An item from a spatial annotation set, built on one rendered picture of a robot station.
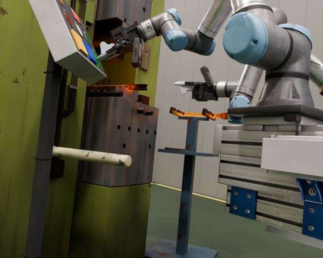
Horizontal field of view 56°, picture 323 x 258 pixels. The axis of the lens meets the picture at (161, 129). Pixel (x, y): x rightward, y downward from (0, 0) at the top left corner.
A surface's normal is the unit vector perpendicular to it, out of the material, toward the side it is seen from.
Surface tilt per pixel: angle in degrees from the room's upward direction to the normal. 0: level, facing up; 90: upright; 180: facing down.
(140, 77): 90
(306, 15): 90
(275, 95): 72
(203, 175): 90
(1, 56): 90
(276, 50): 117
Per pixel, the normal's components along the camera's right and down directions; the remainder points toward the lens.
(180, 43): 0.29, 0.72
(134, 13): 0.86, 0.05
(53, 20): -0.10, -0.07
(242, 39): -0.83, 0.01
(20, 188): -0.51, -0.10
